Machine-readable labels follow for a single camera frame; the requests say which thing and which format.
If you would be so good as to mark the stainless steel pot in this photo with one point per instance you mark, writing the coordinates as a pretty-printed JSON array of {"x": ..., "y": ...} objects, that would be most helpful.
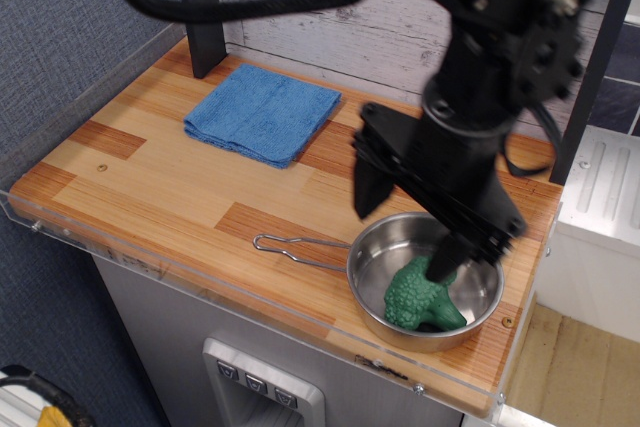
[{"x": 389, "y": 244}]

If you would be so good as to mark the silver dispenser button panel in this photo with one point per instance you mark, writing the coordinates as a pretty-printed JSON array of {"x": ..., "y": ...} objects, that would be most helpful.
[{"x": 252, "y": 392}]

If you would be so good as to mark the yellow and black object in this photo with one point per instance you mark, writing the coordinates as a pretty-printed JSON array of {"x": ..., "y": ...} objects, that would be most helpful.
[{"x": 62, "y": 408}]

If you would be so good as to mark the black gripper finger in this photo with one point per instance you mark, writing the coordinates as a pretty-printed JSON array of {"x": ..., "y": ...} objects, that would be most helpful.
[
  {"x": 373, "y": 185},
  {"x": 454, "y": 250}
]

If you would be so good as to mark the black right frame post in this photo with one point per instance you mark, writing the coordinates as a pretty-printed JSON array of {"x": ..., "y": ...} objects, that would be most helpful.
[{"x": 605, "y": 42}]

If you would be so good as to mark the green toy broccoli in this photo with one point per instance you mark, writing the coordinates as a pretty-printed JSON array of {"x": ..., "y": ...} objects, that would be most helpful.
[{"x": 412, "y": 300}]

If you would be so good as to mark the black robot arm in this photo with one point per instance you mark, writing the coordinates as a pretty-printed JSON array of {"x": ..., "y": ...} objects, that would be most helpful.
[{"x": 504, "y": 56}]

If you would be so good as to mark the white toy sink unit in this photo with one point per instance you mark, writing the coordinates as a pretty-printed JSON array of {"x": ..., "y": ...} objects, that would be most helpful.
[{"x": 590, "y": 270}]

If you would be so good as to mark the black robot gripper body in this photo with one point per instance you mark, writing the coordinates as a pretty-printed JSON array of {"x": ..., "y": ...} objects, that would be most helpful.
[{"x": 446, "y": 162}]

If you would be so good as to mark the grey toy fridge cabinet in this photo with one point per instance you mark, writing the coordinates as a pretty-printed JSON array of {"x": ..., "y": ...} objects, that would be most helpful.
[{"x": 168, "y": 321}]

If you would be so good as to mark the blue folded cloth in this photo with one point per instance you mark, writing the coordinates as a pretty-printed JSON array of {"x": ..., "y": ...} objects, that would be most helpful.
[{"x": 262, "y": 115}]

